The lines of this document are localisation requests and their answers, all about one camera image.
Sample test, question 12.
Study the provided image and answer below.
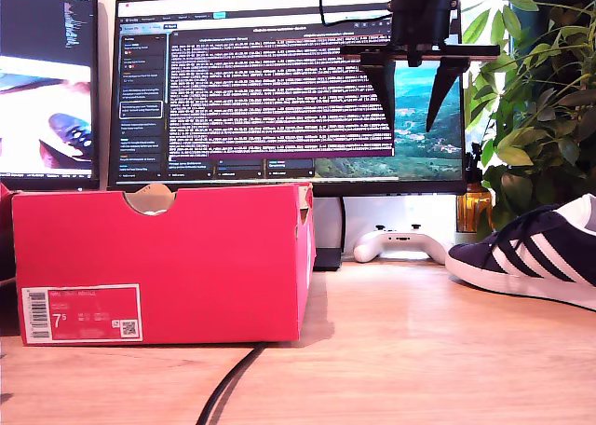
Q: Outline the white game controller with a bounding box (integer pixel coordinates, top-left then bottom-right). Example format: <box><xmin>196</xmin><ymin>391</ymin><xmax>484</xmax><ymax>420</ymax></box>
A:
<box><xmin>352</xmin><ymin>223</ymin><xmax>452</xmax><ymax>265</ymax></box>

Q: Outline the wide black computer monitor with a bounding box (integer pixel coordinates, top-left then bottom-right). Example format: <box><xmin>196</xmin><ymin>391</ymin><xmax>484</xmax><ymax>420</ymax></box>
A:
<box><xmin>107</xmin><ymin>0</ymin><xmax>468</xmax><ymax>271</ymax></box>

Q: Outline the narrow black computer monitor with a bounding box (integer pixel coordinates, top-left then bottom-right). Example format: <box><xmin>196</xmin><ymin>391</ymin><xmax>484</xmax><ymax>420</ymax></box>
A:
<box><xmin>0</xmin><ymin>0</ymin><xmax>102</xmax><ymax>191</ymax></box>

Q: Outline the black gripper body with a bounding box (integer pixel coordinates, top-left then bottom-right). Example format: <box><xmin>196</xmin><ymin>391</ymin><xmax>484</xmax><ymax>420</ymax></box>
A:
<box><xmin>339</xmin><ymin>0</ymin><xmax>502</xmax><ymax>67</ymax></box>

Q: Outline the red cardboard shoebox with lid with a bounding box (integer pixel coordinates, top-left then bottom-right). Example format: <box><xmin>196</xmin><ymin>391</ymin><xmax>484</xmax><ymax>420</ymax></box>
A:
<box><xmin>0</xmin><ymin>181</ymin><xmax>318</xmax><ymax>347</ymax></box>

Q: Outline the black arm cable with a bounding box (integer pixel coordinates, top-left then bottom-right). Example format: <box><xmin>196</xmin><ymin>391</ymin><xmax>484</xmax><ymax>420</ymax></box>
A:
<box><xmin>318</xmin><ymin>0</ymin><xmax>397</xmax><ymax>28</ymax></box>

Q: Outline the green leafy potted plant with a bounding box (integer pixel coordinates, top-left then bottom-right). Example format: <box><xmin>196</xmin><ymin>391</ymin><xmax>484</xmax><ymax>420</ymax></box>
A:
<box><xmin>462</xmin><ymin>0</ymin><xmax>596</xmax><ymax>244</ymax></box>

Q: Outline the black table cable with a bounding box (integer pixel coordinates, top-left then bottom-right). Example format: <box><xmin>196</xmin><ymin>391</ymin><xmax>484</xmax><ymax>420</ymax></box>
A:
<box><xmin>195</xmin><ymin>340</ymin><xmax>271</xmax><ymax>425</ymax></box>

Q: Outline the amber pump bottle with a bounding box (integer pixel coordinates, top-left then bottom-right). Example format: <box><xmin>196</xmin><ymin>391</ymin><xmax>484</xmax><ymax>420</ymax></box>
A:
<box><xmin>455</xmin><ymin>143</ymin><xmax>494</xmax><ymax>234</ymax></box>

